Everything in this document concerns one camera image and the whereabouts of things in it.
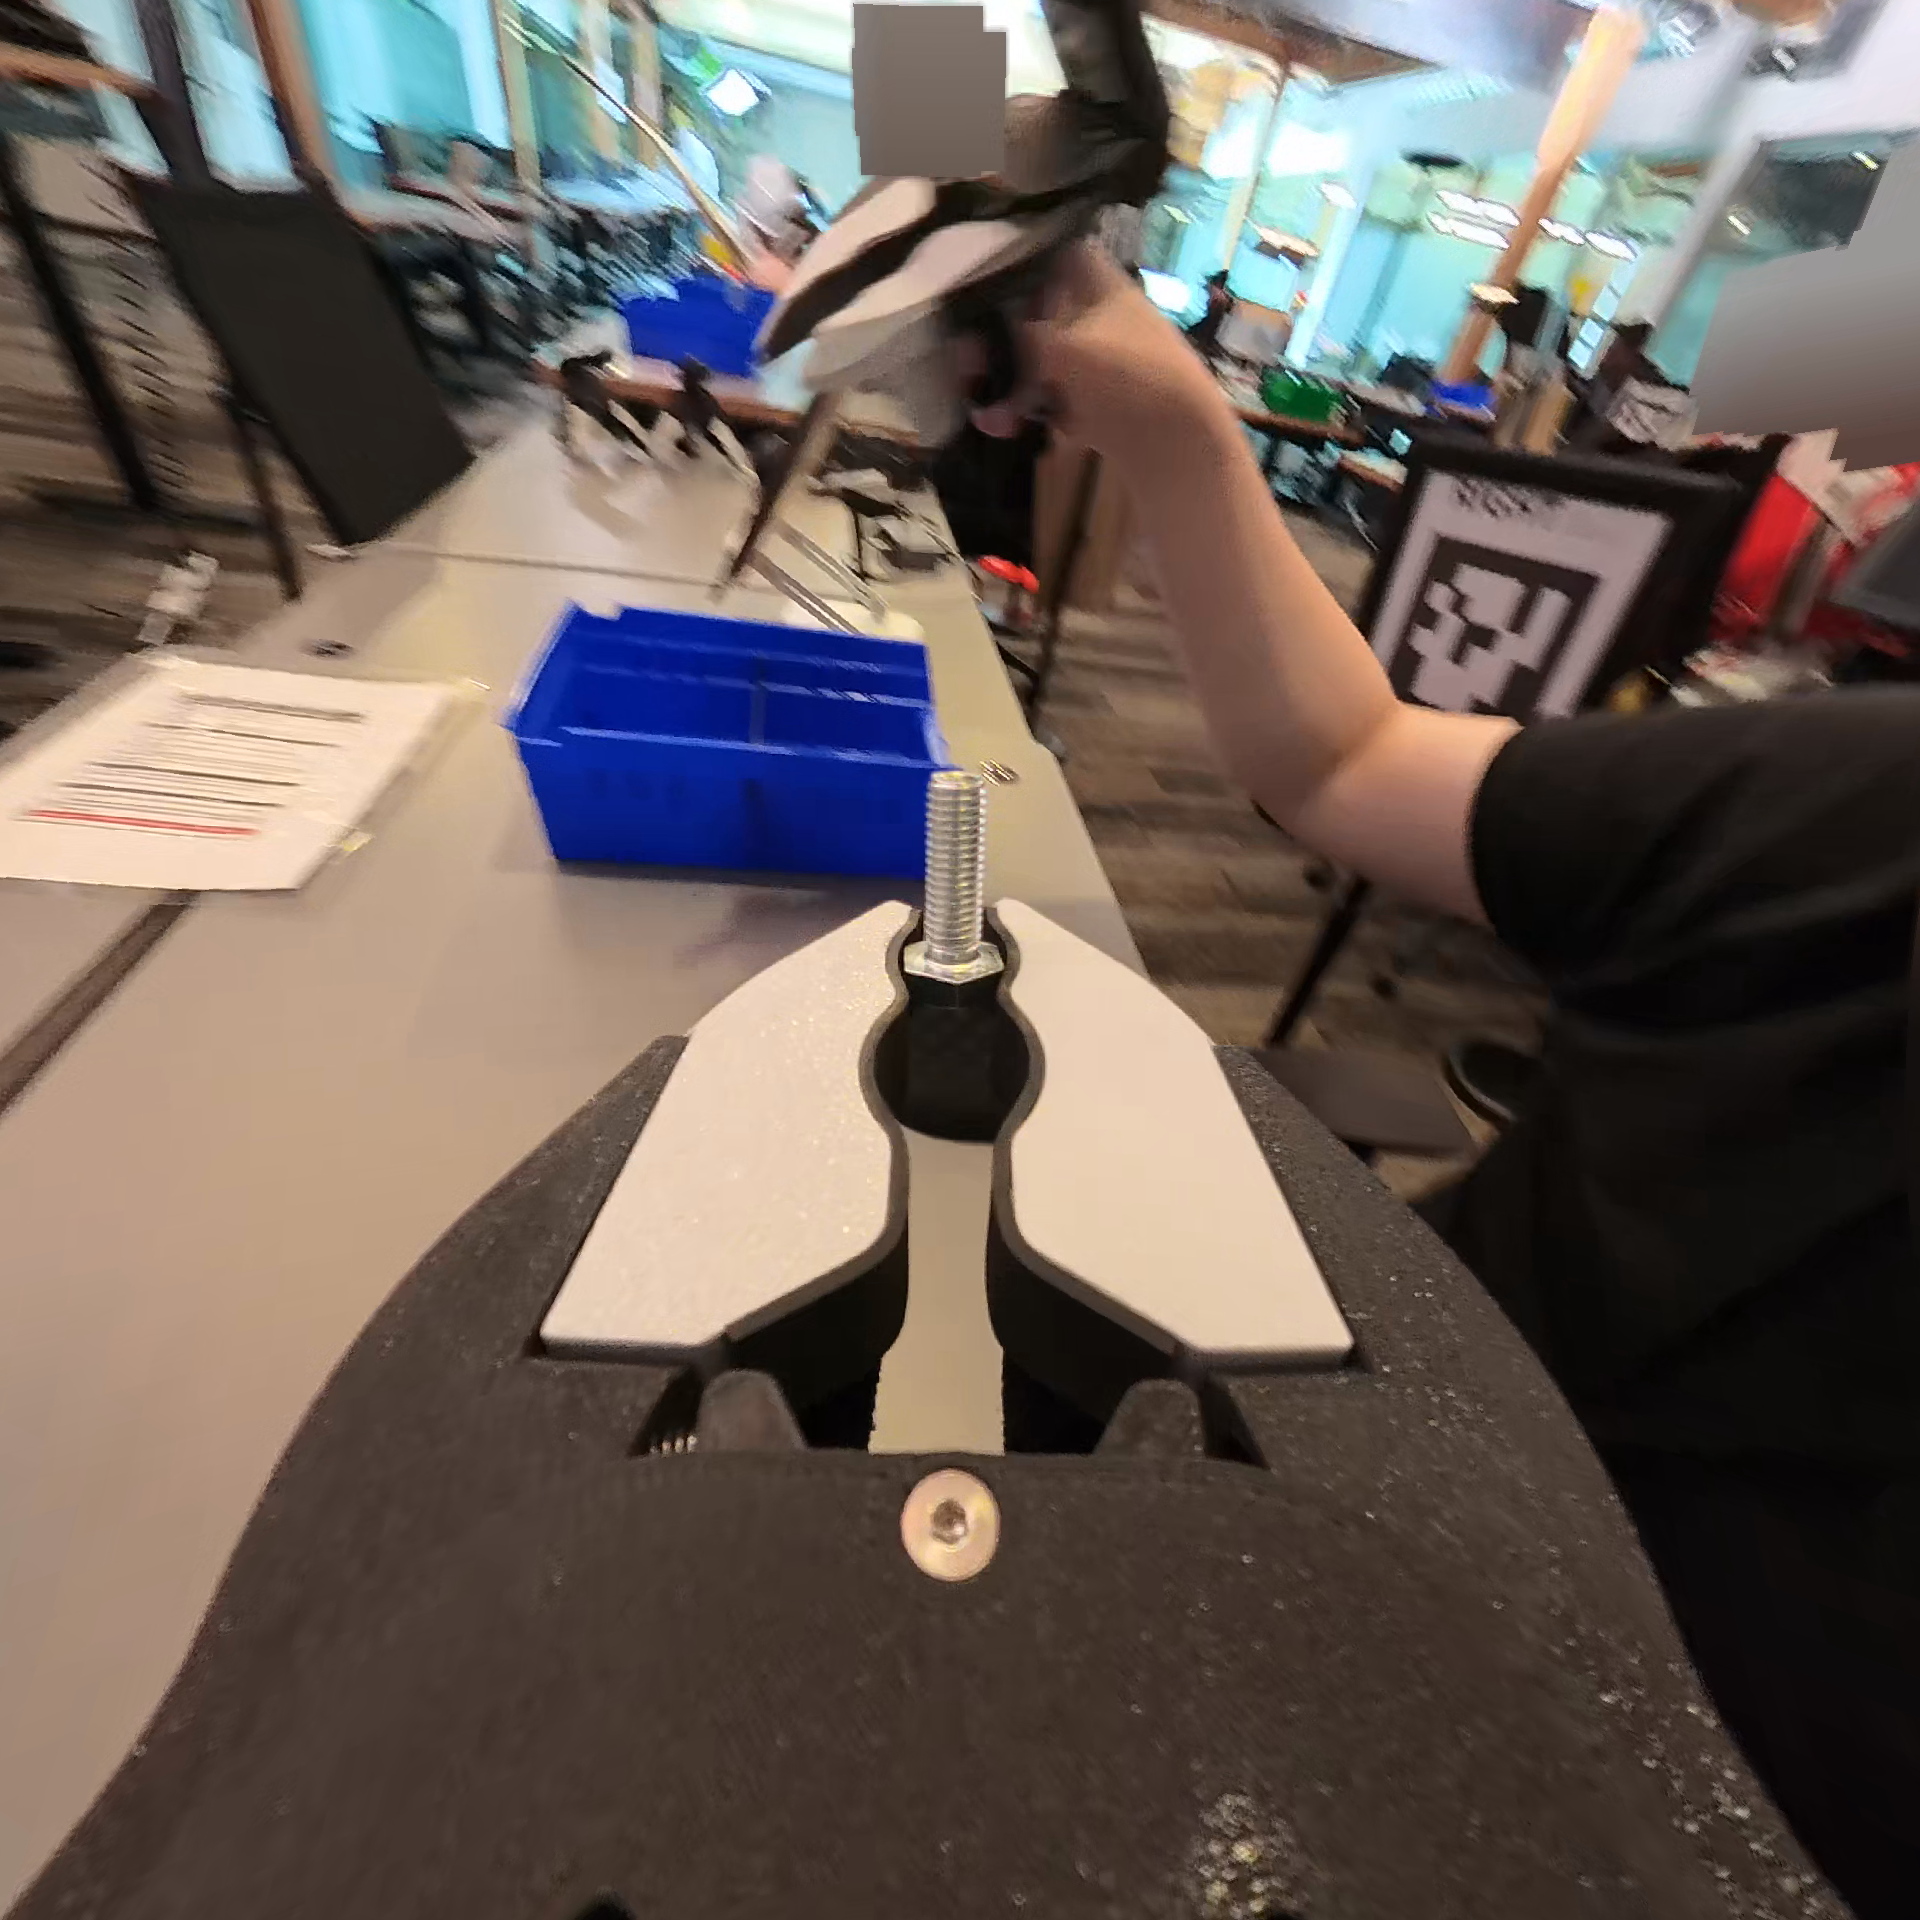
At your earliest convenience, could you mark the silver hex bolt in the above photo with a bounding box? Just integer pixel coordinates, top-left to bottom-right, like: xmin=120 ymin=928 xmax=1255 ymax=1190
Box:
xmin=901 ymin=769 xmax=1000 ymax=994

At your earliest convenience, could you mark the person's right hand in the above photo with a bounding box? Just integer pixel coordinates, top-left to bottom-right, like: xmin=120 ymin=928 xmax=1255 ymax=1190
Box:
xmin=974 ymin=236 xmax=1246 ymax=500

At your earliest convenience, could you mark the small blue storage bin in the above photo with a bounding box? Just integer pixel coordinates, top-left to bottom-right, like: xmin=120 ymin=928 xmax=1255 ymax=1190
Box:
xmin=617 ymin=281 xmax=785 ymax=383

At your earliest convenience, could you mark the red cabinet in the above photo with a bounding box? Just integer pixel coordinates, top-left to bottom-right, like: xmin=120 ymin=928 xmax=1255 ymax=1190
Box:
xmin=1714 ymin=466 xmax=1920 ymax=651

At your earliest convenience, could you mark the black white marker board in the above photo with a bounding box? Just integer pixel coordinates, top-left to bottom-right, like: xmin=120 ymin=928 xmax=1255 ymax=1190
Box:
xmin=1355 ymin=433 xmax=1796 ymax=723

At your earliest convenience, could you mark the wooden post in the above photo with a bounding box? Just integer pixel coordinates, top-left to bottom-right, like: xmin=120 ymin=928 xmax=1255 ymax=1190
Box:
xmin=1499 ymin=7 xmax=1655 ymax=394

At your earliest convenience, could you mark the person's right forearm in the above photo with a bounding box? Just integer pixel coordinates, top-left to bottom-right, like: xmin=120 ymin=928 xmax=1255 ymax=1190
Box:
xmin=1069 ymin=402 xmax=1524 ymax=920

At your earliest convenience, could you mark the black standing panel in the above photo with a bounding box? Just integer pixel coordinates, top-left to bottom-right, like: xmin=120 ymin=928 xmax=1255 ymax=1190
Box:
xmin=144 ymin=179 xmax=478 ymax=545

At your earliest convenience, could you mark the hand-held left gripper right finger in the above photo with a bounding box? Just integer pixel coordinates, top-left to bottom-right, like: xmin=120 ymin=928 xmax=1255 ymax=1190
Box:
xmin=989 ymin=898 xmax=1362 ymax=1376

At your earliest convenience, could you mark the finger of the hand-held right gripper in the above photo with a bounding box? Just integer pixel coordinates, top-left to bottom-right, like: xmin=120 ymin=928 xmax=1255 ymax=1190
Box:
xmin=754 ymin=173 xmax=1089 ymax=357
xmin=807 ymin=293 xmax=981 ymax=446

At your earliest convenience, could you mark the metal rod stand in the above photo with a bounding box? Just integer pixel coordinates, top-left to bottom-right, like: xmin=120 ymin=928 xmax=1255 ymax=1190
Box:
xmin=709 ymin=383 xmax=936 ymax=636

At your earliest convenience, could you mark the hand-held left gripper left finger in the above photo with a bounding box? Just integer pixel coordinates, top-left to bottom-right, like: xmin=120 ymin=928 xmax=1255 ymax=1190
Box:
xmin=533 ymin=898 xmax=921 ymax=1366

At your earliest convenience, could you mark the black and white tabletop device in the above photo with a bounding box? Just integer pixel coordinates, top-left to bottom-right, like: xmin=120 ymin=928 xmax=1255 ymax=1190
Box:
xmin=671 ymin=357 xmax=774 ymax=485
xmin=554 ymin=351 xmax=663 ymax=479

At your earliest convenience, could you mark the person's black clothing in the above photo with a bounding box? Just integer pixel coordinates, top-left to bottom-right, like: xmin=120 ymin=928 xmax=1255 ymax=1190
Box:
xmin=1462 ymin=683 xmax=1920 ymax=1920

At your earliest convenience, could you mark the blue divided plastic bin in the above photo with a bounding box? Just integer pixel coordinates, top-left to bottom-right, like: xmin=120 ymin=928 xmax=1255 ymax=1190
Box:
xmin=498 ymin=598 xmax=952 ymax=882

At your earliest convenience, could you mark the printed paper sheet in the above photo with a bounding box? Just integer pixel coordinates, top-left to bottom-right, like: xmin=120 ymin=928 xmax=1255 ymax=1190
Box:
xmin=0 ymin=653 xmax=455 ymax=894

